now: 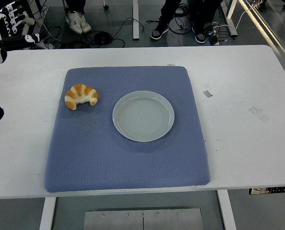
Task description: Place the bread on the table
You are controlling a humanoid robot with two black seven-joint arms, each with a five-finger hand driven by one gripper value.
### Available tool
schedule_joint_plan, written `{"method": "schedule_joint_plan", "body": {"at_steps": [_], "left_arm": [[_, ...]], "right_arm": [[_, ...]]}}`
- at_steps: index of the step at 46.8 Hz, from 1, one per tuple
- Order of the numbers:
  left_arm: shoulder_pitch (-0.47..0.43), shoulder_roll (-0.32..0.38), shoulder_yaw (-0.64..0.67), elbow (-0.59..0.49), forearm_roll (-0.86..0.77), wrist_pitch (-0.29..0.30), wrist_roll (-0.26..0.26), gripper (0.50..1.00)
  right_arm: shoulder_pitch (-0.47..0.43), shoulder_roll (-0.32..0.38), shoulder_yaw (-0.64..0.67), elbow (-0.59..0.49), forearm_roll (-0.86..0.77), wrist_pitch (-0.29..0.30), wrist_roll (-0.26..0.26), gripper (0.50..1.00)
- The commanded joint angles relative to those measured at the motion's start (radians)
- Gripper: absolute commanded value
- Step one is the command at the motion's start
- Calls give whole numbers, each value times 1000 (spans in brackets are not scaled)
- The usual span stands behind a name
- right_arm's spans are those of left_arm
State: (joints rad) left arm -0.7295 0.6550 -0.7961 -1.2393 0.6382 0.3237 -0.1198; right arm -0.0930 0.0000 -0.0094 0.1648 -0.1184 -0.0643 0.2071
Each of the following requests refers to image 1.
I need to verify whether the croissant bread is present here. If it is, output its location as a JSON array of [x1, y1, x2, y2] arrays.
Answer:
[[64, 83, 99, 111]]

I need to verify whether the white office chair armrest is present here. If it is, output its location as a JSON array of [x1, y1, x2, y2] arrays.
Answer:
[[21, 17, 35, 36]]

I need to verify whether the person with white shoes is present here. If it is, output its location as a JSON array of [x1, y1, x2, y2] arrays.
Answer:
[[63, 0, 92, 35]]

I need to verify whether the blue quilted mat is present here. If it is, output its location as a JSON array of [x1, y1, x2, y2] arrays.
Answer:
[[43, 66, 210, 194]]

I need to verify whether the grey round plate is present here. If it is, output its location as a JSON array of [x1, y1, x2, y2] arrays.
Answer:
[[112, 90, 175, 142]]

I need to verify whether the white table leg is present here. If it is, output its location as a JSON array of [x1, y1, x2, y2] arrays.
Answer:
[[39, 196, 57, 230], [217, 189, 237, 230]]

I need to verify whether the person with black shoes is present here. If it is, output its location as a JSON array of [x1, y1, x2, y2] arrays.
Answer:
[[149, 0, 222, 44]]

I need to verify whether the grey metal plate with screws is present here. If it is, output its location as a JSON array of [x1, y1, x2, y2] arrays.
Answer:
[[82, 208, 203, 230]]

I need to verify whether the white background table foot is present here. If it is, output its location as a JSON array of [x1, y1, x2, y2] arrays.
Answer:
[[219, 0, 239, 37]]

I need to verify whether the person's black shoe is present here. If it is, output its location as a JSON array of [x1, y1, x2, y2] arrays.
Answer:
[[251, 0, 267, 12]]

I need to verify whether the clear tape strip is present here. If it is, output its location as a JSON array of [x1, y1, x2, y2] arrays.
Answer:
[[248, 105, 270, 123]]

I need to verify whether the black table control box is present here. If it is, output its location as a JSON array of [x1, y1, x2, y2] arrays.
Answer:
[[249, 186, 285, 195]]

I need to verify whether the black coiled floor cable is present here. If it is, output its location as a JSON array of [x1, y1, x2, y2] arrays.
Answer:
[[83, 18, 145, 48]]

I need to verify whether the white background table post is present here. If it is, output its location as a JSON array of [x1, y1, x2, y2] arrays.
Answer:
[[132, 0, 140, 40]]

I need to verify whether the black power adapter with cables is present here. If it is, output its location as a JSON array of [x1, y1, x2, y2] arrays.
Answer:
[[203, 22, 230, 46]]

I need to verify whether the white floor cable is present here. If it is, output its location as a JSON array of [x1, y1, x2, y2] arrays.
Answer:
[[235, 4, 259, 29]]

